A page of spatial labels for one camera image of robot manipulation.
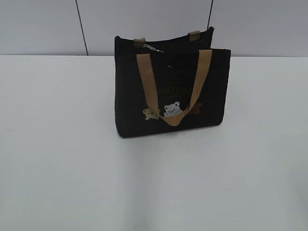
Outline black tote bag tan handles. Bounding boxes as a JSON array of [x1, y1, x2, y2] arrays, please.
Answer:
[[115, 27, 231, 138]]

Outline silver zipper pull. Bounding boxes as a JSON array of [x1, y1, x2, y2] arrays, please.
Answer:
[[142, 44, 163, 53]]

